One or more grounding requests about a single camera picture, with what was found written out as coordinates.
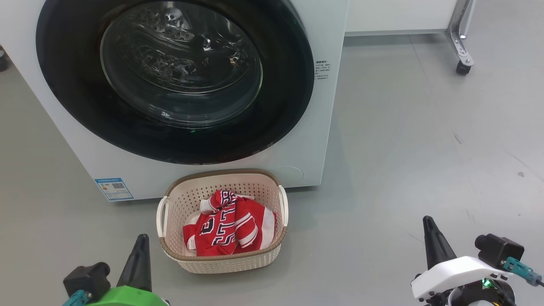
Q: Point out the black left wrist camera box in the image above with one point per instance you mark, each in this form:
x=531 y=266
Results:
x=87 y=278

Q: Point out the blue white energy label sticker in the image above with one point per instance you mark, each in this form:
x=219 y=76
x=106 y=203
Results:
x=114 y=189

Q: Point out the white table panel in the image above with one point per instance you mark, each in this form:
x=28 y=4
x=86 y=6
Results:
x=399 y=15

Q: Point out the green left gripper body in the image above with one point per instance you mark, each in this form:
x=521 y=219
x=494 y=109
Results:
x=127 y=297

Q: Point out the red jersey with number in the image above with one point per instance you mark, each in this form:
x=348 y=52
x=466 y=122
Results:
x=229 y=229

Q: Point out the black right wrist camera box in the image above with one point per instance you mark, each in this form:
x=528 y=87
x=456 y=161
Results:
x=499 y=250

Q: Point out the small printed text label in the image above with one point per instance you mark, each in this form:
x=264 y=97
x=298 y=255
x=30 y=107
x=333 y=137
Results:
x=323 y=70

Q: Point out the cream perforated laundry basket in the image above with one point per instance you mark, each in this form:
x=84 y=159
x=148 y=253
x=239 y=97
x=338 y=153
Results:
x=178 y=204

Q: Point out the white washing machine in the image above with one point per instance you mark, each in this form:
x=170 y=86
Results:
x=51 y=140

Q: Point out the metal table leg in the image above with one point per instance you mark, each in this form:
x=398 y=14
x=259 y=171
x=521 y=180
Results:
x=459 y=34

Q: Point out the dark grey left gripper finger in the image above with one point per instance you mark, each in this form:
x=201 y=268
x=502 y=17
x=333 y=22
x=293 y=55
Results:
x=129 y=272
x=144 y=272

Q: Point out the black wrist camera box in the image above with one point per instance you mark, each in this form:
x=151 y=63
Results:
x=87 y=278
x=499 y=250

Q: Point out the black glass washing machine door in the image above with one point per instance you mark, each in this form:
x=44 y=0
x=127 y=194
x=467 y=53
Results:
x=178 y=144

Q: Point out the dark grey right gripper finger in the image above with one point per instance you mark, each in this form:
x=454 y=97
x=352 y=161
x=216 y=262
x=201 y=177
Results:
x=443 y=250
x=430 y=250

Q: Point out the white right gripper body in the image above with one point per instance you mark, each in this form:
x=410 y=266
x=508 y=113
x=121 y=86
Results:
x=454 y=274

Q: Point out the black caster wheel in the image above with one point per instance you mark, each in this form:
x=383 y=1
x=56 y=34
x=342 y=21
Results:
x=463 y=69

